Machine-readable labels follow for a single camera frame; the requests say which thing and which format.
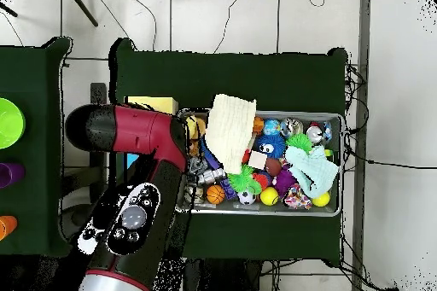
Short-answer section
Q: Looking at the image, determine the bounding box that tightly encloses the small soccer ball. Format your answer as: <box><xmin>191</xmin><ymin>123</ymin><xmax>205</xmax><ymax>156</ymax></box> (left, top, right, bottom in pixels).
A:
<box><xmin>236</xmin><ymin>189</ymin><xmax>258</xmax><ymax>206</ymax></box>

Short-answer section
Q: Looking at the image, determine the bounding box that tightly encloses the grey rounded stand base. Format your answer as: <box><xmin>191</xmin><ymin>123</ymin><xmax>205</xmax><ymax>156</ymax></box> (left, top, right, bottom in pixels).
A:
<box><xmin>59</xmin><ymin>203</ymin><xmax>95</xmax><ymax>241</ymax></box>

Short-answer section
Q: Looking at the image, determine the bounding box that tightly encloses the black upright panel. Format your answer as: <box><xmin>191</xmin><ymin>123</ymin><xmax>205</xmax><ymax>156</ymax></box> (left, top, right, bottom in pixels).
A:
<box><xmin>89</xmin><ymin>82</ymin><xmax>108</xmax><ymax>205</ymax></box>

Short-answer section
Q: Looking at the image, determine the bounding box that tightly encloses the orange basketball toy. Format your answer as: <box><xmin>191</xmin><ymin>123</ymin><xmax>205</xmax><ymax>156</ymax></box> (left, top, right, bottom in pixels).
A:
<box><xmin>205</xmin><ymin>183</ymin><xmax>227</xmax><ymax>206</ymax></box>

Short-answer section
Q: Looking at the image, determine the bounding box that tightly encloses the green spiky ball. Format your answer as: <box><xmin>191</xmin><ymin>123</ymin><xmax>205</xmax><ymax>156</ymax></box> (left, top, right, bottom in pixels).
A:
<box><xmin>285</xmin><ymin>132</ymin><xmax>314</xmax><ymax>154</ymax></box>

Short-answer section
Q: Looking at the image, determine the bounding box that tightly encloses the black tripod leg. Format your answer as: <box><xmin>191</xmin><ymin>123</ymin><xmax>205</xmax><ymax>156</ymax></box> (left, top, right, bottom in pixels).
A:
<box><xmin>62</xmin><ymin>0</ymin><xmax>99</xmax><ymax>28</ymax></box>
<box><xmin>0</xmin><ymin>1</ymin><xmax>19</xmax><ymax>18</ymax></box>

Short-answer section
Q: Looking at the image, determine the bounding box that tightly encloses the orange cup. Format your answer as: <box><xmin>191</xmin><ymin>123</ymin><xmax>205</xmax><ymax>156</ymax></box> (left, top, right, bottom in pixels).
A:
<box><xmin>0</xmin><ymin>215</ymin><xmax>19</xmax><ymax>242</ymax></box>

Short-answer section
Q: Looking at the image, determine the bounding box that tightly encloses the colourful patterned cloth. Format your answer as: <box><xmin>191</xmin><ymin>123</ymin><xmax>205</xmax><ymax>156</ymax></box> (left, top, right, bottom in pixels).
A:
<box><xmin>283</xmin><ymin>183</ymin><xmax>313</xmax><ymax>211</ymax></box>

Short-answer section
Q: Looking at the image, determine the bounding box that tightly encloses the lime green bowl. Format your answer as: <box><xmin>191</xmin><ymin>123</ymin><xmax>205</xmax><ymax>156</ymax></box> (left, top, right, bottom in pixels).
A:
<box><xmin>0</xmin><ymin>97</ymin><xmax>26</xmax><ymax>150</ymax></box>

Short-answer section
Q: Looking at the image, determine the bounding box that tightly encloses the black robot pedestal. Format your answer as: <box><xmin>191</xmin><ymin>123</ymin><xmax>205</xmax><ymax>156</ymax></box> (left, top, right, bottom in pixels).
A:
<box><xmin>184</xmin><ymin>258</ymin><xmax>262</xmax><ymax>291</ymax></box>

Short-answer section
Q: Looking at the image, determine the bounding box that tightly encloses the dark green side table cloth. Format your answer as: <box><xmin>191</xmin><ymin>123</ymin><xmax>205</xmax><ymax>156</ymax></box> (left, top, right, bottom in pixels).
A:
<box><xmin>0</xmin><ymin>37</ymin><xmax>80</xmax><ymax>259</ymax></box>

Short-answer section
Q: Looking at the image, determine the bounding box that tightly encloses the mint waffle cloth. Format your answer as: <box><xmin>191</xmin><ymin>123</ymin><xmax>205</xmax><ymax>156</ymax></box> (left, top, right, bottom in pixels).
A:
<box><xmin>283</xmin><ymin>144</ymin><xmax>340</xmax><ymax>200</ymax></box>

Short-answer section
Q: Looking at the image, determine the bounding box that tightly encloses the shallow mesh bin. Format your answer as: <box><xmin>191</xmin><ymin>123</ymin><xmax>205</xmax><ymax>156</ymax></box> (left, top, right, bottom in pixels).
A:
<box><xmin>174</xmin><ymin>108</ymin><xmax>345</xmax><ymax>218</ymax></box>

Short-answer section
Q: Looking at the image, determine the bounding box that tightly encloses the wooden box with three holes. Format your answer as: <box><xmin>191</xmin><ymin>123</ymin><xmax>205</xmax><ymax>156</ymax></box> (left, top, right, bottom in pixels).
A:
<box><xmin>124</xmin><ymin>95</ymin><xmax>179</xmax><ymax>170</ymax></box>

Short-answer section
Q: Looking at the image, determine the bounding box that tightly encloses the blue spiky ball with eyes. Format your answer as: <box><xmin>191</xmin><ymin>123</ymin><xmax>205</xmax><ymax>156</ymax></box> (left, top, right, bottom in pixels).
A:
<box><xmin>253</xmin><ymin>132</ymin><xmax>287</xmax><ymax>160</ymax></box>

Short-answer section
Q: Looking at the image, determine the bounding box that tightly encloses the cream waffle cloth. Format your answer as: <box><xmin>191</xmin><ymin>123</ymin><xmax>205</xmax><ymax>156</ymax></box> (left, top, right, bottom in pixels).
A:
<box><xmin>204</xmin><ymin>93</ymin><xmax>257</xmax><ymax>175</ymax></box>

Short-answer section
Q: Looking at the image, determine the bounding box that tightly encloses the globe print ball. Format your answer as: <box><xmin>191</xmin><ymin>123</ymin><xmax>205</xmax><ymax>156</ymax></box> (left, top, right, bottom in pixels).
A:
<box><xmin>261</xmin><ymin>119</ymin><xmax>282</xmax><ymax>137</ymax></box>

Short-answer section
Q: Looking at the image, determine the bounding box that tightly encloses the yellow plush duck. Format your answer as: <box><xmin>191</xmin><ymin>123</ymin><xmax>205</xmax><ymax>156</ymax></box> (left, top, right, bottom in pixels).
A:
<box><xmin>185</xmin><ymin>115</ymin><xmax>207</xmax><ymax>141</ymax></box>

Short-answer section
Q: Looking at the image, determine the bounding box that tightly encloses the thin black floor cable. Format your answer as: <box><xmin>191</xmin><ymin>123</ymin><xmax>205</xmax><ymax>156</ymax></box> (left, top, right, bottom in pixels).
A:
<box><xmin>344</xmin><ymin>154</ymin><xmax>437</xmax><ymax>171</ymax></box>

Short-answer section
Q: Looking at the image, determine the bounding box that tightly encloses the yellow ball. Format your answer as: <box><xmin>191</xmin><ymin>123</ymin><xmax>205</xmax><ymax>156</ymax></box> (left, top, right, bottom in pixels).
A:
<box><xmin>259</xmin><ymin>186</ymin><xmax>280</xmax><ymax>207</ymax></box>

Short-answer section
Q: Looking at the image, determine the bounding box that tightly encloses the purple cup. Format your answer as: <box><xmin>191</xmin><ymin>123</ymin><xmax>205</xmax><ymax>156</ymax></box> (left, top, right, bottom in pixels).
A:
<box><xmin>0</xmin><ymin>162</ymin><xmax>26</xmax><ymax>189</ymax></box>

